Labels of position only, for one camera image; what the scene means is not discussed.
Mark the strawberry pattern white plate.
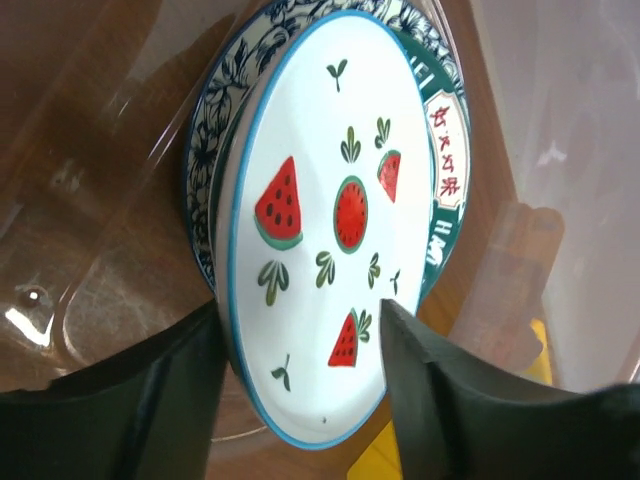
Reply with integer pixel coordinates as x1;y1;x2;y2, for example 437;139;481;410
211;9;433;450

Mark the blue floral pattern plate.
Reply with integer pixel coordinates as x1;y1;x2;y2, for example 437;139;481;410
184;1;455;287

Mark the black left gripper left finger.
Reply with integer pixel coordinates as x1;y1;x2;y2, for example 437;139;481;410
1;301;225;479

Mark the teal rim lettered plate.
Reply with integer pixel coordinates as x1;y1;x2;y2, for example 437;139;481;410
394;28;471;298

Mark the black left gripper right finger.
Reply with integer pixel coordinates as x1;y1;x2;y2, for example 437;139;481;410
380;299;639;479

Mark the yellow plastic tray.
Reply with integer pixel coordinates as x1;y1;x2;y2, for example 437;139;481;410
346;318;553;480

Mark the transparent pink plastic bin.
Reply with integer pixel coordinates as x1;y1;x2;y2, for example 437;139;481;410
1;1;639;391

